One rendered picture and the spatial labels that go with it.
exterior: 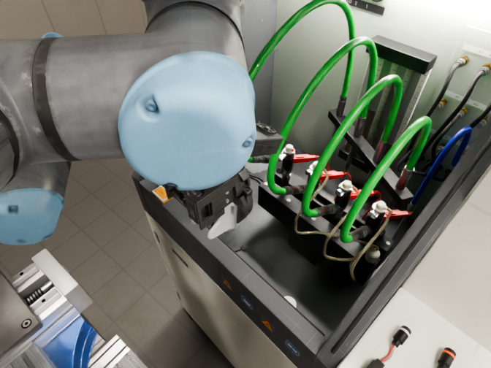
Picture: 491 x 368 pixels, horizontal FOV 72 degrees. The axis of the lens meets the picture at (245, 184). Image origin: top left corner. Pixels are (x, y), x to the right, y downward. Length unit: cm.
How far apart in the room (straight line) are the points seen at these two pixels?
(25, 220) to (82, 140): 23
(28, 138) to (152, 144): 7
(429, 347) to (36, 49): 72
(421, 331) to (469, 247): 19
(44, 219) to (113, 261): 160
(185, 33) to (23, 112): 10
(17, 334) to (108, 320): 115
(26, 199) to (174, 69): 28
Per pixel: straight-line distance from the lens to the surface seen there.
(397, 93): 69
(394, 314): 76
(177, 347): 173
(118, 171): 246
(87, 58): 21
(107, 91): 20
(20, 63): 22
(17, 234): 45
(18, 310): 76
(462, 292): 74
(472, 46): 83
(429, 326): 77
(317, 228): 81
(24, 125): 22
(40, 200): 43
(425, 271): 74
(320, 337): 73
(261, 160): 71
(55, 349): 86
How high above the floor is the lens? 163
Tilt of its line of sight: 48 degrees down
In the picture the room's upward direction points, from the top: 1 degrees counter-clockwise
